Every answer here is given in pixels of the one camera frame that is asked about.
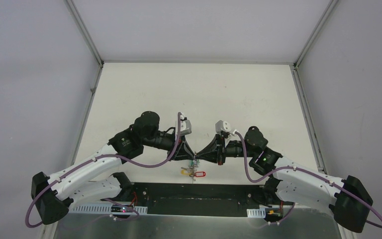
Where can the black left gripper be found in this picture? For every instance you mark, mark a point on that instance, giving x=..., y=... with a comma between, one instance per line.
x=176, y=149

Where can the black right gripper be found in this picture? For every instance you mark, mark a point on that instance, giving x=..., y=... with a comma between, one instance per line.
x=212, y=157

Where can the yellow tag key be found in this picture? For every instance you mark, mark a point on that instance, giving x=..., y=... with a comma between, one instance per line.
x=187, y=171

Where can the red tag key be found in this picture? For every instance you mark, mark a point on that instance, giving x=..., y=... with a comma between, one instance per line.
x=199, y=174

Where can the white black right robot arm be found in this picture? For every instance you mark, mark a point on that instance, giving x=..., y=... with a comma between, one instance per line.
x=346, y=200

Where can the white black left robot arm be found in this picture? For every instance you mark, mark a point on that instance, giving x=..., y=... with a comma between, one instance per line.
x=54, y=195

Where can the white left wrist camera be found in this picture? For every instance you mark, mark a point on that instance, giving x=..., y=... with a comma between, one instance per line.
x=182, y=125

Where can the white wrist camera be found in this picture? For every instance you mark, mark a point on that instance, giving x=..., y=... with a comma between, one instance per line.
x=222, y=126
x=182, y=125

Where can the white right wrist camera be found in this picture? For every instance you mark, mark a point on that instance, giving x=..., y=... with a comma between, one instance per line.
x=222, y=126

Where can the black robot base mount plate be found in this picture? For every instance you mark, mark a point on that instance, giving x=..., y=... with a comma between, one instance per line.
x=198, y=199

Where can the white slotted cable duct right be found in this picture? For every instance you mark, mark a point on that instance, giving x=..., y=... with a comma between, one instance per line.
x=256, y=213

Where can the white slotted cable duct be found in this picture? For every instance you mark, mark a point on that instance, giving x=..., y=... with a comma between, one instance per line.
x=256, y=213
x=101, y=209

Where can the white slotted cable duct left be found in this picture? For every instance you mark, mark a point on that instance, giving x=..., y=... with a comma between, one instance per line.
x=101, y=209

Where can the aluminium frame rail right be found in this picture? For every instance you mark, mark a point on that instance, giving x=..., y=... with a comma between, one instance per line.
x=297, y=71

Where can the aluminium frame rail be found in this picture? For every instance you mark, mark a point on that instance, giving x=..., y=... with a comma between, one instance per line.
x=297, y=71
x=90, y=66

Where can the aluminium frame rail left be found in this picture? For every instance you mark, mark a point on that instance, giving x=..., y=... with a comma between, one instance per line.
x=90, y=66

